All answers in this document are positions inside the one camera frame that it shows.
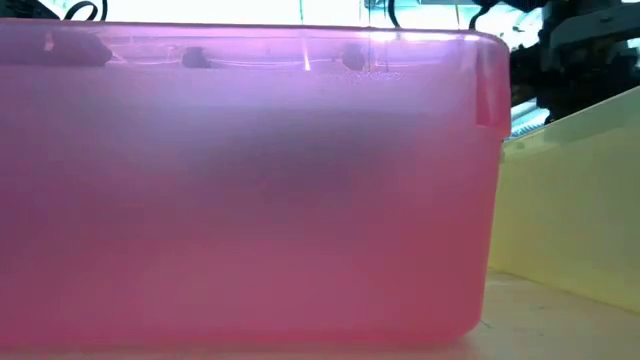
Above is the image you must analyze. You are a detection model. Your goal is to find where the red plastic bin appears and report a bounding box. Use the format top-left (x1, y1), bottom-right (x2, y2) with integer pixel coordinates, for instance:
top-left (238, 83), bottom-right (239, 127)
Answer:
top-left (0, 18), bottom-right (512, 351)

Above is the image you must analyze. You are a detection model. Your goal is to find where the yellow plastic bin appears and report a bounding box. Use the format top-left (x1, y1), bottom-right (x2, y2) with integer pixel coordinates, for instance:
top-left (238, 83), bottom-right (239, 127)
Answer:
top-left (488, 85), bottom-right (640, 315)

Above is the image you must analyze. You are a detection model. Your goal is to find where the black cable loop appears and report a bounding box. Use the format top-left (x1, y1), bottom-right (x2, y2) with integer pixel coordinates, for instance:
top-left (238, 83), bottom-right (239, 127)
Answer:
top-left (62, 0), bottom-right (109, 23)

